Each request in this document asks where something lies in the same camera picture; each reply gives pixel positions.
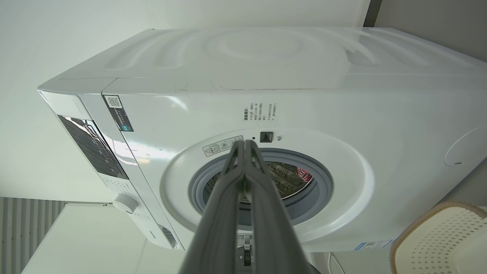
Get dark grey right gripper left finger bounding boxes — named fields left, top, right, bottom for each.
left=178, top=140, right=246, bottom=274

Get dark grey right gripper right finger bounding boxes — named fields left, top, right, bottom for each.
left=245, top=139, right=321, bottom=274

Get red jersey with white stripes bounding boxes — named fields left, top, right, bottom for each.
left=296, top=167, right=314, bottom=188

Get white washing machine dial knob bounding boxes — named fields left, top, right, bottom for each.
left=113, top=194, right=139, bottom=214

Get black glossy control display panel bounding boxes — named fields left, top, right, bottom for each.
left=58, top=115, right=129, bottom=180

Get cream perforated laundry basket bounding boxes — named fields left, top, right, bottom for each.
left=389, top=201, right=487, bottom=274

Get white cabinet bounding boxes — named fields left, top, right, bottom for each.
left=22, top=203, right=187, bottom=274

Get dark QR code sticker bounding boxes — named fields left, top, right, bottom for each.
left=104, top=95, right=134, bottom=132

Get white front-load washing machine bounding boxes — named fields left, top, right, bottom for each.
left=37, top=27, right=487, bottom=252

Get white flat board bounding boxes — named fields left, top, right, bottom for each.
left=444, top=127, right=487, bottom=167

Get thin white cable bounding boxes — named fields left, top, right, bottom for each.
left=328, top=252, right=345, bottom=274

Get grey ribbed wall panel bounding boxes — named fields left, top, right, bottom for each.
left=0, top=197, right=69, bottom=274

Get dark wall trim strip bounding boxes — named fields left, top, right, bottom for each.
left=363, top=0, right=383, bottom=27

